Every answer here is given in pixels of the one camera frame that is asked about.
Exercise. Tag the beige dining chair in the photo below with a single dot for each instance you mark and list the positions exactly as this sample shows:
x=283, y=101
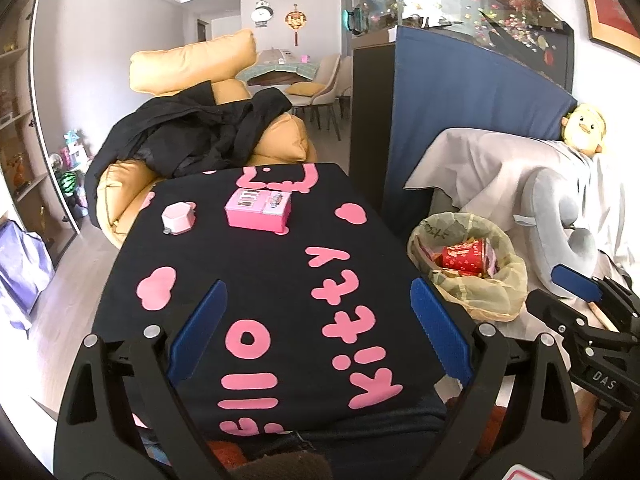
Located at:
x=327, y=80
x=346, y=85

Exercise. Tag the green ball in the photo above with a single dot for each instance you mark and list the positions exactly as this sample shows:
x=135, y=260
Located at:
x=67, y=182

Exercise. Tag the dining table with checked cloth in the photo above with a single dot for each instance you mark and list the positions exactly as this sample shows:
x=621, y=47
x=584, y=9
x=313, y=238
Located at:
x=280, y=77

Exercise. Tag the yellow leather armchair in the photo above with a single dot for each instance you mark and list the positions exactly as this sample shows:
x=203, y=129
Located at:
x=200, y=60

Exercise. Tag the panda wall clock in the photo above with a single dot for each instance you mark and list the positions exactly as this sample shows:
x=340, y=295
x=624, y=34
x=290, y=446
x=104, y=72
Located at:
x=261, y=12

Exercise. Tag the pink box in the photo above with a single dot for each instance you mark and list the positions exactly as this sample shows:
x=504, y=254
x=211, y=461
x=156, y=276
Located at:
x=250, y=215

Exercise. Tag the wooden display shelf cabinet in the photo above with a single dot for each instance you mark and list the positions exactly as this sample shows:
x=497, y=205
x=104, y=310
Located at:
x=20, y=160

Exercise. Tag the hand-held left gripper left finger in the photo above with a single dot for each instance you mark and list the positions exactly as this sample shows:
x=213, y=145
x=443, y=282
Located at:
x=197, y=330

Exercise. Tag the blue cloth cover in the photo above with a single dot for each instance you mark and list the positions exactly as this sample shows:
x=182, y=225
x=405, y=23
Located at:
x=450, y=90

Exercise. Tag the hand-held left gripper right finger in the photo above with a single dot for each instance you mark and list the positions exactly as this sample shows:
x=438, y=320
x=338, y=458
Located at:
x=440, y=330

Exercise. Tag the small pink case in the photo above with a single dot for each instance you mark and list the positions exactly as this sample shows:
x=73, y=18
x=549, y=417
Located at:
x=176, y=217

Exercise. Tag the colourful toy figure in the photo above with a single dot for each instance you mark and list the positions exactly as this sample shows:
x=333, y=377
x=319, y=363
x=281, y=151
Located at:
x=75, y=147

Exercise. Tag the grey neck pillow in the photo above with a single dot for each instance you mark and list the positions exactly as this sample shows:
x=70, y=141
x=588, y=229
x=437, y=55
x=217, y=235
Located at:
x=550, y=200

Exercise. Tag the purple bag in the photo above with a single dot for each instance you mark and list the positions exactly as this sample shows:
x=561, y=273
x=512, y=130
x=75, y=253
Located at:
x=25, y=270

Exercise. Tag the red hanging ornament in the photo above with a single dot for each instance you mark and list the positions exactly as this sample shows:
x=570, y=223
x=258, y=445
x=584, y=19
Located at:
x=295, y=20

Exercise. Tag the black jacket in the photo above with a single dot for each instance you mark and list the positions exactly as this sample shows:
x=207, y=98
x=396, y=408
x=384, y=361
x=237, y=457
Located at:
x=190, y=135

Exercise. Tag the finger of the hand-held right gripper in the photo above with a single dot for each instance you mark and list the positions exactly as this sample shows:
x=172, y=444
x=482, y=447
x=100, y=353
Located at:
x=555, y=312
x=575, y=282

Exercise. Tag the mesh food cover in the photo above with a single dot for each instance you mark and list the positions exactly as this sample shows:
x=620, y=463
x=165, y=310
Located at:
x=275, y=55

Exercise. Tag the person's right forearm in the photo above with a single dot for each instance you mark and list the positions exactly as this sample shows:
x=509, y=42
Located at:
x=587, y=420

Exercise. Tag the black tablecloth with pink print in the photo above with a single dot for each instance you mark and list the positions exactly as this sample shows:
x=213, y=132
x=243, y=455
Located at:
x=280, y=280

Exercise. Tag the teal aquarium device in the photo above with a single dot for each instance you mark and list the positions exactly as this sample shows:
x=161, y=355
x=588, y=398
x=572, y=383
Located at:
x=352, y=20

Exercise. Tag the person's dark trousers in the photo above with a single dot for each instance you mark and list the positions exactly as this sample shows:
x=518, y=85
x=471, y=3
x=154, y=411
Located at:
x=360, y=440

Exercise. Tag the waste bin with yellow bag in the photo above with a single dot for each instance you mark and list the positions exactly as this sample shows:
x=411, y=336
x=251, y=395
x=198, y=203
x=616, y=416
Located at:
x=500, y=295

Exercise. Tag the yellow duck plush toy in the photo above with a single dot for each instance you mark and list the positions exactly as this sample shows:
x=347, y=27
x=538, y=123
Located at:
x=585, y=127

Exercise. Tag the red paper cup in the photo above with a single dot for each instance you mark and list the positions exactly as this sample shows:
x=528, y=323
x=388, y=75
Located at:
x=462, y=257

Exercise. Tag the dark fish tank stand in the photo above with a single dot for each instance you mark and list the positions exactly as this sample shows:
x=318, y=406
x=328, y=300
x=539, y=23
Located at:
x=370, y=125

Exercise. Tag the yellow seat cushion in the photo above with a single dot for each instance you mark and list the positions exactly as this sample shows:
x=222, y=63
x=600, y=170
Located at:
x=304, y=89

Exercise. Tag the beige blanket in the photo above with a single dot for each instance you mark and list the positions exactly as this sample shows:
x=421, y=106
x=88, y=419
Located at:
x=475, y=160

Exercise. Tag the framed wall picture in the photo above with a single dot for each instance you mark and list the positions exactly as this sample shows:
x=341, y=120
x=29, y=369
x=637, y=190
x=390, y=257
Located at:
x=615, y=10

